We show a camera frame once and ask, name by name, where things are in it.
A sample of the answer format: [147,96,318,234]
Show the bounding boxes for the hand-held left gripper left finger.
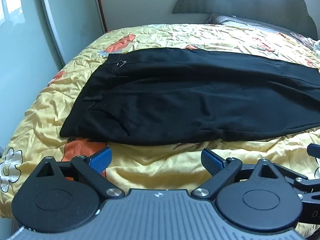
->
[35,147,125,201]

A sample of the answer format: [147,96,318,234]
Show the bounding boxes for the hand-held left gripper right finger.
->
[190,148,277,200]

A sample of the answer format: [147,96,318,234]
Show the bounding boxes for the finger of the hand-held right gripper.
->
[307,143,320,157]
[272,164,320,198]

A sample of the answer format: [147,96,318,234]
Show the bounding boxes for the black pants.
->
[60,47,320,146]

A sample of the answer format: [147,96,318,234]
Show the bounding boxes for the yellow floral blanket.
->
[0,24,320,205]

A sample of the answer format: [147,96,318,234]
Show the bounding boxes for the crumpled light cloth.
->
[291,31,320,55]

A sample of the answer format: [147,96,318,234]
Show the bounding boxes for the glossy wardrobe door panel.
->
[0,0,63,147]

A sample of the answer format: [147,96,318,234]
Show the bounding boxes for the grey pillow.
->
[204,14,310,35]

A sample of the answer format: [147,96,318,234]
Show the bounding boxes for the white wardrobe door panel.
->
[49,0,105,63]

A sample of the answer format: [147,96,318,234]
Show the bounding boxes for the brown wooden trim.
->
[94,0,108,33]

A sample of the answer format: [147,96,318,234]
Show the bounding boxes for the grey upholstered headboard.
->
[172,0,318,40]

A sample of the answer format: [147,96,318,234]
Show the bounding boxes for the grey curved door frame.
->
[37,0,67,66]

